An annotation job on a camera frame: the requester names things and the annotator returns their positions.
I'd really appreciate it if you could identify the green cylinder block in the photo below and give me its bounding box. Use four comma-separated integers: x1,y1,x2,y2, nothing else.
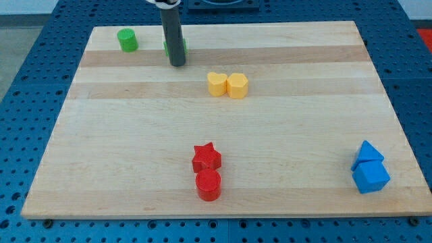
117,28,138,53

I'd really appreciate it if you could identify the red star block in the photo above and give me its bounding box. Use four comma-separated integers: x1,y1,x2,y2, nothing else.
192,142,222,173

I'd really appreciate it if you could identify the green star block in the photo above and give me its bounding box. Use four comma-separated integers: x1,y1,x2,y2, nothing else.
163,38,188,57

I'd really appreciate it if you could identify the yellow heart block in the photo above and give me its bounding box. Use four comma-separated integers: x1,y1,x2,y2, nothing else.
207,72,227,97

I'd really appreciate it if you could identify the yellow hexagon block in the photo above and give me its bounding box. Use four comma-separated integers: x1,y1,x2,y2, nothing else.
227,73,248,99

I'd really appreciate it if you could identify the wooden board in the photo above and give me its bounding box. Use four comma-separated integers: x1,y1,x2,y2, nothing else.
22,21,431,219

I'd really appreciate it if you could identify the red cylinder block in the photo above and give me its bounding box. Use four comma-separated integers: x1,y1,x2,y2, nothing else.
195,169,221,201

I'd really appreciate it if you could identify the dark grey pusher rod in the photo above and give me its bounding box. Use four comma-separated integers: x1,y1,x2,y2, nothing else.
157,0,186,67

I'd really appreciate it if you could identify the blue triangle block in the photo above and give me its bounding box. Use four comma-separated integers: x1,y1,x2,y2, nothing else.
351,140,385,171

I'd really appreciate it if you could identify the blue cube block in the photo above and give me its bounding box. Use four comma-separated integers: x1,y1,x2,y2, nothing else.
352,161,391,194

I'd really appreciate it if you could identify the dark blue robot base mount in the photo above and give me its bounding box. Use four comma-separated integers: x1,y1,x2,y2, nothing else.
185,0,261,10

